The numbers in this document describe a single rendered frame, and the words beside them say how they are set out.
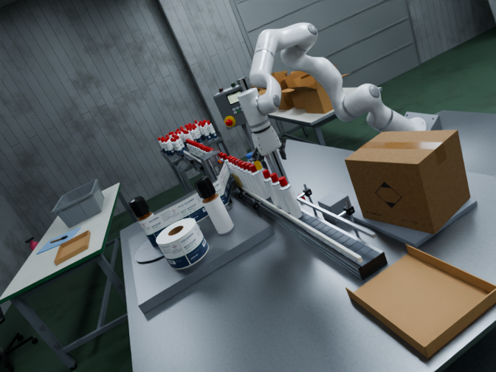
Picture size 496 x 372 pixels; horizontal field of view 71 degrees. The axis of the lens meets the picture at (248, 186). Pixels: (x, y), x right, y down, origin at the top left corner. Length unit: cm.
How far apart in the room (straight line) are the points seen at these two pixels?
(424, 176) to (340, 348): 58
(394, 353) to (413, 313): 14
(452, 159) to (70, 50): 551
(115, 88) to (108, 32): 80
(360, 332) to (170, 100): 530
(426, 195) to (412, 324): 41
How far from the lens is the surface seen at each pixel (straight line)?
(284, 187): 150
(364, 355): 104
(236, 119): 184
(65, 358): 325
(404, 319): 109
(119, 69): 600
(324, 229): 144
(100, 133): 607
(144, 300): 160
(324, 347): 109
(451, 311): 110
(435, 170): 127
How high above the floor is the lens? 164
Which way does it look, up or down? 20 degrees down
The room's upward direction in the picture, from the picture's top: 24 degrees counter-clockwise
